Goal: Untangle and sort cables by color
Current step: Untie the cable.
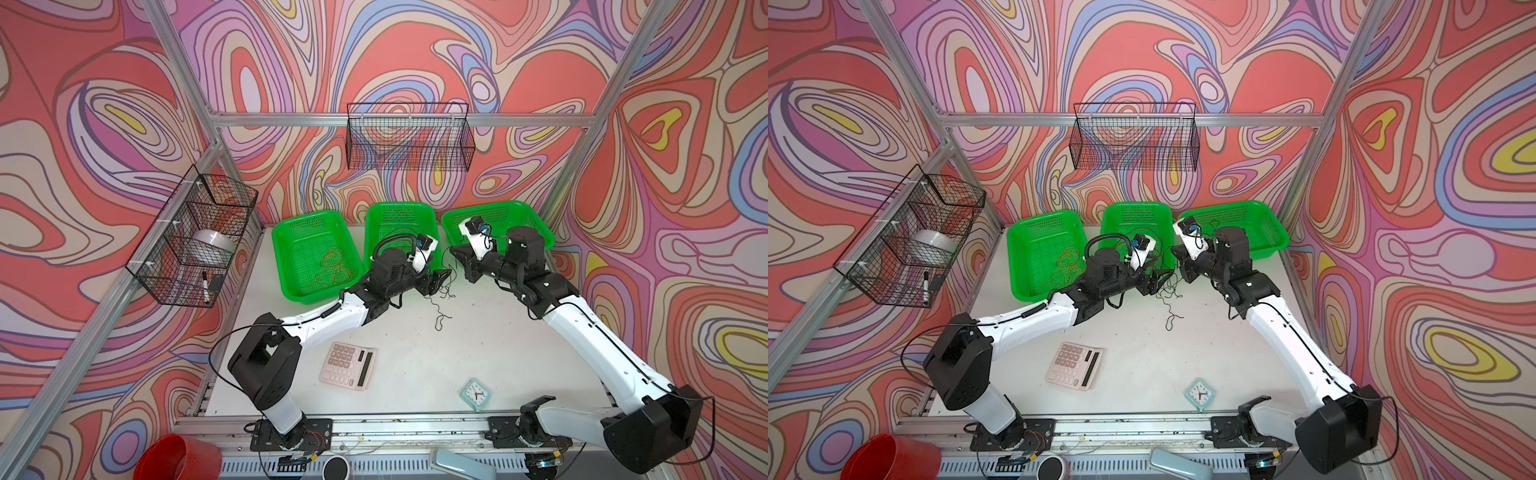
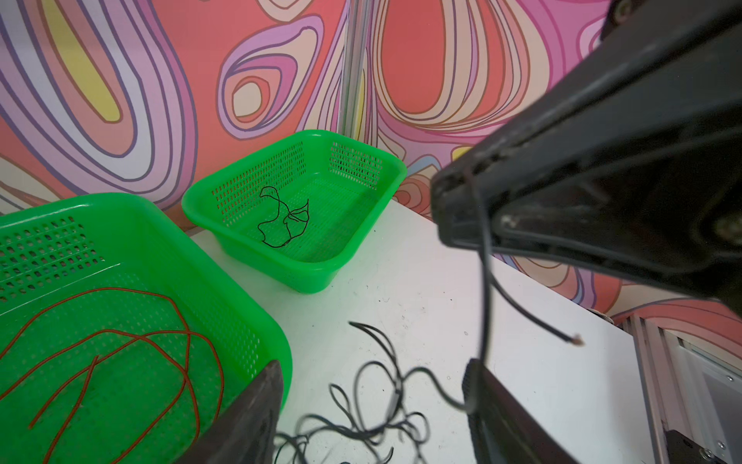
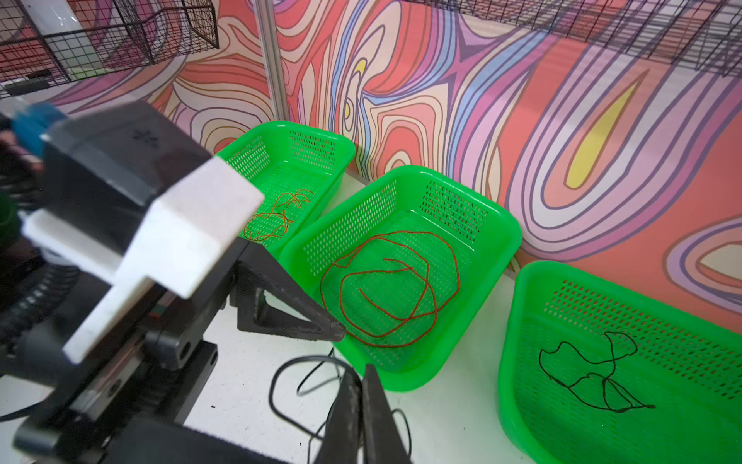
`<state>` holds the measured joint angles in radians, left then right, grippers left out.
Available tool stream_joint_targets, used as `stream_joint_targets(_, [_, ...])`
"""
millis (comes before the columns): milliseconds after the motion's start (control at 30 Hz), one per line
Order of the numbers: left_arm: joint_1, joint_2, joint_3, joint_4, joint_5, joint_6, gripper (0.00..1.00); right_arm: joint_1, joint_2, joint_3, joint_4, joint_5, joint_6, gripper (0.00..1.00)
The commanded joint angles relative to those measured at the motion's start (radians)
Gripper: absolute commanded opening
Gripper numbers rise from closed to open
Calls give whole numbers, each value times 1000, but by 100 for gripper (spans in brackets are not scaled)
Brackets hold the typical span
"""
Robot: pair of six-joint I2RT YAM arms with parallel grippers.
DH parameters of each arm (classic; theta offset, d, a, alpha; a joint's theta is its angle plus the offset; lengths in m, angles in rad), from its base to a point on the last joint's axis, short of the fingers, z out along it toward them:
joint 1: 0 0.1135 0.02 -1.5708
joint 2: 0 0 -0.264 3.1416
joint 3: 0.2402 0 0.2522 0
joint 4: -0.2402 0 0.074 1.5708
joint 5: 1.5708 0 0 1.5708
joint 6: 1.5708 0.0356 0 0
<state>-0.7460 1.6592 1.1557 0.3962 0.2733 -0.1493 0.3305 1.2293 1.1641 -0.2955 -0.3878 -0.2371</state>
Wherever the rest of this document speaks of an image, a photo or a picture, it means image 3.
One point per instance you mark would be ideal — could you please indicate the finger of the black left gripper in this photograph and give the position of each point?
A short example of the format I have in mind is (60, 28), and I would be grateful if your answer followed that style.
(269, 301)

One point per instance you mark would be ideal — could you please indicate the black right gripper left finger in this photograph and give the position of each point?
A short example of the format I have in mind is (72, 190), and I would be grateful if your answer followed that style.
(342, 438)

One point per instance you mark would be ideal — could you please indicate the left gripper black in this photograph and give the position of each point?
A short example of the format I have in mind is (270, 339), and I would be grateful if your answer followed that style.
(154, 363)

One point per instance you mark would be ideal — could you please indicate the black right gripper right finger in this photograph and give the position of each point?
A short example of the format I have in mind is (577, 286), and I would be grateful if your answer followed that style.
(382, 443)

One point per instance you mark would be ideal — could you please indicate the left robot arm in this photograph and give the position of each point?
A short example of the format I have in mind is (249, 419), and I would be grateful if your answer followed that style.
(147, 440)

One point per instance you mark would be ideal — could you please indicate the left green plastic basket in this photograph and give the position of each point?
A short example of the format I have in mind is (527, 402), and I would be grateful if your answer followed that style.
(299, 169)

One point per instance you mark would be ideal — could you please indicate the green plastic basket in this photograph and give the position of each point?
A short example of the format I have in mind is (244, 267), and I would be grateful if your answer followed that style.
(404, 264)
(593, 372)
(299, 169)

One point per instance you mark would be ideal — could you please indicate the middle green plastic basket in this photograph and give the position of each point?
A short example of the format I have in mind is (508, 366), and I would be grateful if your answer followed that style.
(404, 264)

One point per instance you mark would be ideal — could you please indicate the right green plastic basket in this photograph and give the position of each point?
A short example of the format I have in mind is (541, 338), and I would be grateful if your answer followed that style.
(593, 372)

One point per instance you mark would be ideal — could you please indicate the black marker pen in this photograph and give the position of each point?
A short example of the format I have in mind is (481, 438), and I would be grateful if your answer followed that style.
(34, 82)

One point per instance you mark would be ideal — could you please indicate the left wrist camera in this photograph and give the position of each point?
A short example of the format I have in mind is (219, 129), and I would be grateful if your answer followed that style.
(128, 197)

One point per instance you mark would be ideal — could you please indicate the black wire wall basket left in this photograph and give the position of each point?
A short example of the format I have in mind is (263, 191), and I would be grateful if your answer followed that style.
(117, 36)

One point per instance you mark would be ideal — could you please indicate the black wire wall basket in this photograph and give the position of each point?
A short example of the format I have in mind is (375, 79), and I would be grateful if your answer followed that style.
(117, 36)
(703, 36)

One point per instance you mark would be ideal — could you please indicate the black wire wall basket back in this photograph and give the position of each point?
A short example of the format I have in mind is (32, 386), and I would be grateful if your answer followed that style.
(703, 36)

